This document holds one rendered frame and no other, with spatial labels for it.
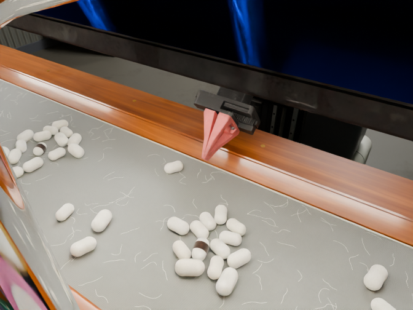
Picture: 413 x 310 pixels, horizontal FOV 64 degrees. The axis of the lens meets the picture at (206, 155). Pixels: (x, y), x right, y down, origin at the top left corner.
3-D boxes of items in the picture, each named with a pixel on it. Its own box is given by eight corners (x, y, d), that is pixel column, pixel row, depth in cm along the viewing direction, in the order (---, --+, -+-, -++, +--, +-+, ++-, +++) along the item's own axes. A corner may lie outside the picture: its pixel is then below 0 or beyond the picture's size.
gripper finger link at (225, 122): (209, 158, 49) (236, 104, 51) (171, 143, 52) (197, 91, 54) (222, 170, 55) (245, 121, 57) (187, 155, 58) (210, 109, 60)
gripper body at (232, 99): (249, 117, 49) (268, 74, 50) (192, 98, 54) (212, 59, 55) (257, 132, 55) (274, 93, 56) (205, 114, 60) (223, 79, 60)
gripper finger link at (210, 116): (224, 164, 48) (250, 108, 50) (184, 148, 51) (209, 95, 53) (235, 175, 54) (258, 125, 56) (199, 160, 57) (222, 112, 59)
